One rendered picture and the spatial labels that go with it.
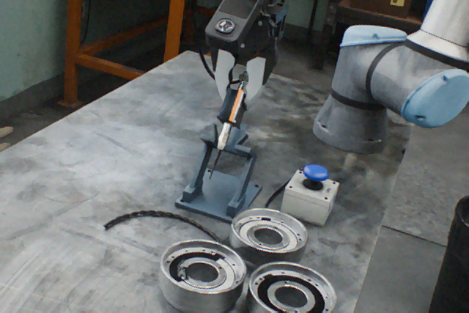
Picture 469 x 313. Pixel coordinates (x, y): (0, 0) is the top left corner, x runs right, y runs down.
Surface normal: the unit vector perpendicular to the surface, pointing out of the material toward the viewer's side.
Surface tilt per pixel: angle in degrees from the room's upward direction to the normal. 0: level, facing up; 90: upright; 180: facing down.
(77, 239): 0
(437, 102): 98
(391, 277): 0
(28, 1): 90
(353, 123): 72
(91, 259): 0
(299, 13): 90
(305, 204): 90
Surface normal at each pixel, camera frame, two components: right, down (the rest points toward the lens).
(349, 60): -0.83, 0.09
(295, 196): -0.37, 0.36
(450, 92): 0.44, 0.56
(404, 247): 0.15, -0.89
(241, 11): -0.01, -0.55
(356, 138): 0.01, 0.14
